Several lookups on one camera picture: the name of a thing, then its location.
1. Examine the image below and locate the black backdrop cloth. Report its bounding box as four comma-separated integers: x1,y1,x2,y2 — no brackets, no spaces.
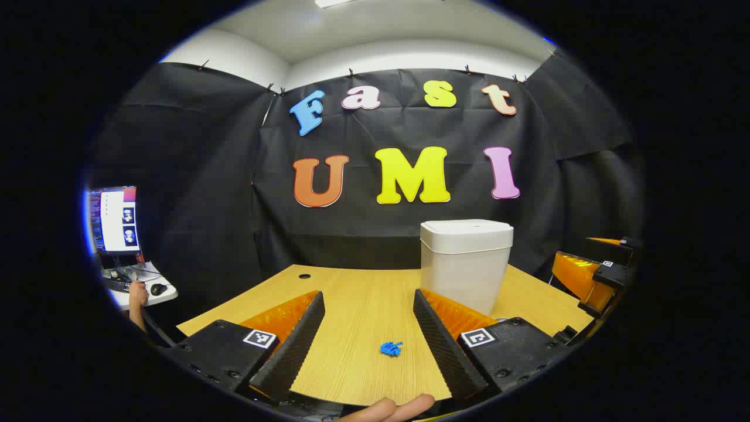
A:
88,50,645,329

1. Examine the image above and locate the computer monitor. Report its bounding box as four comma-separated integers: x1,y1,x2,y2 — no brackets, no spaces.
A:
88,186,142,256

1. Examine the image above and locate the wooden desktop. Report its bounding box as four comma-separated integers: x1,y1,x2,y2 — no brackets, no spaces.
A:
176,265,595,407

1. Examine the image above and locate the white desktop garbage bin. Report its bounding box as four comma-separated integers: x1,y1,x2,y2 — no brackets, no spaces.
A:
420,219,514,317

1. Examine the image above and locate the white side desk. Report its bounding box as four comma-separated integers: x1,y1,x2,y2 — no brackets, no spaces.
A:
100,264,178,310

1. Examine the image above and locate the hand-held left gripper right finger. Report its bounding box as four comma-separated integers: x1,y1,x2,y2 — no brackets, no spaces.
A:
413,288,572,403

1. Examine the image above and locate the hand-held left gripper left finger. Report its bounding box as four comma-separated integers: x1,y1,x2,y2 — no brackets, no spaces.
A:
167,290,326,403

